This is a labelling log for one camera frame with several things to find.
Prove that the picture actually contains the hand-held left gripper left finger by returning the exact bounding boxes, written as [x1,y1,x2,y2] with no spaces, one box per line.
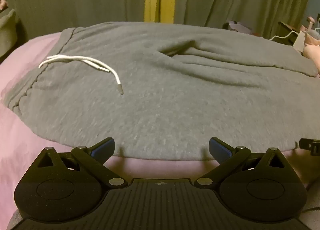
[37,138,128,188]

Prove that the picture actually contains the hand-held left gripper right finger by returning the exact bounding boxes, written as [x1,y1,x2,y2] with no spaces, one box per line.
[194,137,284,188]

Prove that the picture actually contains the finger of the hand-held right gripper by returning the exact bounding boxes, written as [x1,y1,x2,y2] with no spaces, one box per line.
[299,138,320,156]

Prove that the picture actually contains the grey pants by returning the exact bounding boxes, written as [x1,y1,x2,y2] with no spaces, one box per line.
[3,21,318,162]

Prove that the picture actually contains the pink bed sheet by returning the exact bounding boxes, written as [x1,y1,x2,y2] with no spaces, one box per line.
[0,31,320,220]

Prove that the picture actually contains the pink plush pillow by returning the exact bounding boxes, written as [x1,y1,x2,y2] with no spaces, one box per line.
[302,31,320,73]

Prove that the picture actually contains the white box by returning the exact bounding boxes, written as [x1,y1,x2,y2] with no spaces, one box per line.
[226,21,252,37]

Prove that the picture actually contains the grey cushion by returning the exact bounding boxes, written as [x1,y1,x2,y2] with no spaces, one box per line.
[0,9,20,58]

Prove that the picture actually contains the white cable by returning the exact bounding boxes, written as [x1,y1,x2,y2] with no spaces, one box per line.
[269,28,302,42]

